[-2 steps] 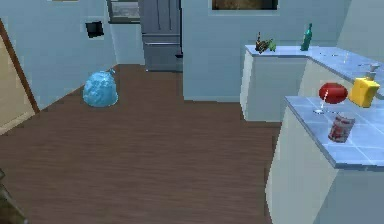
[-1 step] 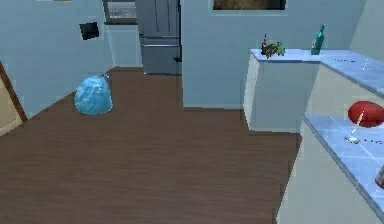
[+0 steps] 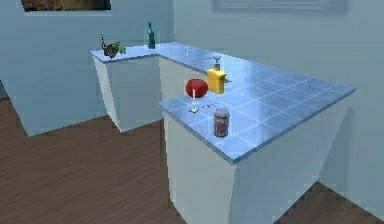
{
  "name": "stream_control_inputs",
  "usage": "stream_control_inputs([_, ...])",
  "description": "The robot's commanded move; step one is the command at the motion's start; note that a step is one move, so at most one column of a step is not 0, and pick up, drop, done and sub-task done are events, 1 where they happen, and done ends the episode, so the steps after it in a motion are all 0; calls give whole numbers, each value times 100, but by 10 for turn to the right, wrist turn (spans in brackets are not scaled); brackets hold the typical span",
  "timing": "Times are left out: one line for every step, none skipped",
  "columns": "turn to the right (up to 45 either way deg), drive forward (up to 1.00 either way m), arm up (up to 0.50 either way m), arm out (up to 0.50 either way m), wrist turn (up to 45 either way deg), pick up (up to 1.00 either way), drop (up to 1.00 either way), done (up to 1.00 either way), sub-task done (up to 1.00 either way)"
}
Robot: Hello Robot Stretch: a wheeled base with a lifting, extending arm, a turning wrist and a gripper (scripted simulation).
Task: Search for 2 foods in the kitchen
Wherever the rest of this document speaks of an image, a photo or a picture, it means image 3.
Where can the clear wine glass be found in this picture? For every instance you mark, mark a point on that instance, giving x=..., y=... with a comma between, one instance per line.
x=193, y=103

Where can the red tomato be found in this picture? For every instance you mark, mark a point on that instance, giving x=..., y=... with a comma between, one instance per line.
x=196, y=88

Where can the red and white can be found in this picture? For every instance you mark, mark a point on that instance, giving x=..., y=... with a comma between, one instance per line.
x=221, y=122

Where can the yellow soap dispenser bottle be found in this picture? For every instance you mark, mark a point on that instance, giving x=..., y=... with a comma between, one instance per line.
x=216, y=80

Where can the clear drinking glass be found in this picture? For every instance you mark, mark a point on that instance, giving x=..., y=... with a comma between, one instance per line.
x=186, y=50

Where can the white counter with blue tiled top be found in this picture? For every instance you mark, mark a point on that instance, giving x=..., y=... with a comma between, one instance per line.
x=266, y=110

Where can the green glass bottle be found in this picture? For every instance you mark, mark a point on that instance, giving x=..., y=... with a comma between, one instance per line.
x=151, y=36

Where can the brown and green plant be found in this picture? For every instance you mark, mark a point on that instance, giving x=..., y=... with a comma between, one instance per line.
x=111, y=50

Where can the pale framed window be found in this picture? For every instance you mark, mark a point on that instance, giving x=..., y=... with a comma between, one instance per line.
x=280, y=4

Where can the brown framed picture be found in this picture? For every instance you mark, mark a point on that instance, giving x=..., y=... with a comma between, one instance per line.
x=66, y=4

